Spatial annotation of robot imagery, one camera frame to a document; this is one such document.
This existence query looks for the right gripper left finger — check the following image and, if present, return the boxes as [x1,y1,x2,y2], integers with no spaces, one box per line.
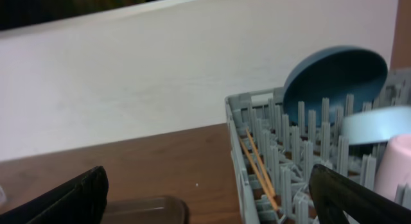
[1,166,109,224]

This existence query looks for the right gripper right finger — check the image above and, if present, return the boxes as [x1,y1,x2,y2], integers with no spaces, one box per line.
[309,164,410,224]

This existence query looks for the white pink cup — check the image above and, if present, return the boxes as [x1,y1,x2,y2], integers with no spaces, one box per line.
[374,134,410,201]

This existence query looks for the light blue bowl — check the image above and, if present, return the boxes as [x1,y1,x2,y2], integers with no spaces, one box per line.
[340,105,410,145]

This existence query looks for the dark blue plate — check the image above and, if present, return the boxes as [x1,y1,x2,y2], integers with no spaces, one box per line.
[283,46,389,126]

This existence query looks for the grey dishwasher rack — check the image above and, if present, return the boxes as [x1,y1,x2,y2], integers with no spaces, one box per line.
[225,68,410,223]

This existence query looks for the dark brown serving tray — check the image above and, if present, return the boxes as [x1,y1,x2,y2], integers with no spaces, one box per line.
[101,196,189,224]

